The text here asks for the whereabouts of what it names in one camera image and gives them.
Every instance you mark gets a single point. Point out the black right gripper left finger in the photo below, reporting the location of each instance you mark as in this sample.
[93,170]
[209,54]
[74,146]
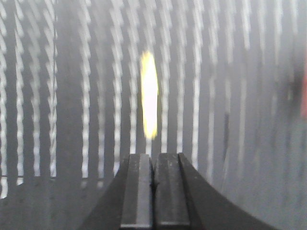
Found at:
[127,204]

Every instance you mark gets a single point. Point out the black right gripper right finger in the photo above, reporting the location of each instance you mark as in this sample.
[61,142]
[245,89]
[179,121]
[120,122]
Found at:
[184,200]

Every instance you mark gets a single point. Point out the black perforated pegboard panel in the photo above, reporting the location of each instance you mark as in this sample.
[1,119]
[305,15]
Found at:
[229,75]

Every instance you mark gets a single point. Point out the yellow toggle switch lower left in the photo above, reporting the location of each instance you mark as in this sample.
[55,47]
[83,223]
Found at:
[149,94]

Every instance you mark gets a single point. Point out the red white toggle switch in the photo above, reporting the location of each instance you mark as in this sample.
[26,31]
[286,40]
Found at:
[304,97]

